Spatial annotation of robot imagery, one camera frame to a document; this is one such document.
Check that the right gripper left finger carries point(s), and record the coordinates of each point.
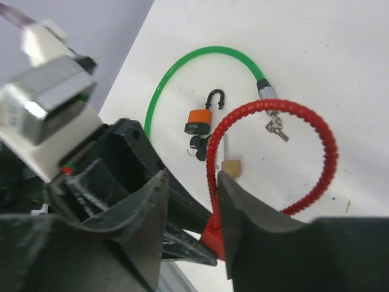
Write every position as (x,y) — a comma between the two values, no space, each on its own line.
(118,250)

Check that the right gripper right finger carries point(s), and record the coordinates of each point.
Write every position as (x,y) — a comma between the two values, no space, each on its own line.
(266,250)

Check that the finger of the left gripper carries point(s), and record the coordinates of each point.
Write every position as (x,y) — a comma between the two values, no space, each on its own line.
(107,166)
(180,246)

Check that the red cable seal tag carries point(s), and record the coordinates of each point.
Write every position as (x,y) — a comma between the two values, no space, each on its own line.
(291,178)

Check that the black-headed key pair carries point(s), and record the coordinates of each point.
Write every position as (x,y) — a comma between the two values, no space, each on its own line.
(198,146)

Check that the brass padlock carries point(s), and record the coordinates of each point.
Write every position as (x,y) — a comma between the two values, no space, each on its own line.
(231,166)

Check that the orange black padlock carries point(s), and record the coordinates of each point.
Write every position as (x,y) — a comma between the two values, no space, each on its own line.
(200,120)

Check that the silver keys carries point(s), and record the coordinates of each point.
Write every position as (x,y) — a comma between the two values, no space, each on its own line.
(275,126)

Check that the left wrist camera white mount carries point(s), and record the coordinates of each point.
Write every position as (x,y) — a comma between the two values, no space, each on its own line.
(44,111)

